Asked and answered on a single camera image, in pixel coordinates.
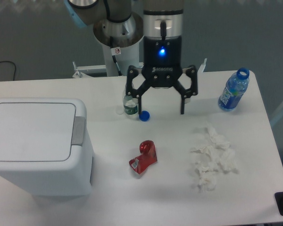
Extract black cable on floor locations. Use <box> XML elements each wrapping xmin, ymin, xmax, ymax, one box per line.
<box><xmin>0</xmin><ymin>61</ymin><xmax>17</xmax><ymax>82</ymax></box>

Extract blue bottle cap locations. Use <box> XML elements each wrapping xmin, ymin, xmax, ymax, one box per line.
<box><xmin>139</xmin><ymin>110</ymin><xmax>150</xmax><ymax>122</ymax></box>

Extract white trash can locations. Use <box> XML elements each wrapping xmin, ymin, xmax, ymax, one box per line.
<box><xmin>0</xmin><ymin>97</ymin><xmax>94</xmax><ymax>196</ymax></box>

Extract white bottle cap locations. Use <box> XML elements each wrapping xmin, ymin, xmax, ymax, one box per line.
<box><xmin>116</xmin><ymin>108</ymin><xmax>124</xmax><ymax>115</ymax></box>

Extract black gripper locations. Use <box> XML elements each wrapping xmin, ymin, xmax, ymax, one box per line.
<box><xmin>125</xmin><ymin>36</ymin><xmax>198</xmax><ymax>115</ymax></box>

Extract crushed red can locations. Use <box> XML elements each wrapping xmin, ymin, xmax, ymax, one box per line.
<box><xmin>129</xmin><ymin>140</ymin><xmax>158</xmax><ymax>175</ymax></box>

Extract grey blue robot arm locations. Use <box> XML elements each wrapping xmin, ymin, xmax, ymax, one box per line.
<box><xmin>65</xmin><ymin>0</ymin><xmax>198</xmax><ymax>117</ymax></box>

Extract blue plastic bottle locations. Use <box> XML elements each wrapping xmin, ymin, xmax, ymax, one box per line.
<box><xmin>218</xmin><ymin>67</ymin><xmax>250</xmax><ymax>112</ymax></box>

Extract crumpled white tissue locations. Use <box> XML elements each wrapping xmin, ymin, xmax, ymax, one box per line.
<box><xmin>190</xmin><ymin>124</ymin><xmax>239</xmax><ymax>192</ymax></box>

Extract clear empty plastic bottle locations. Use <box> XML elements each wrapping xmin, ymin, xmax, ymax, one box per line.
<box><xmin>123</xmin><ymin>87</ymin><xmax>138</xmax><ymax>120</ymax></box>

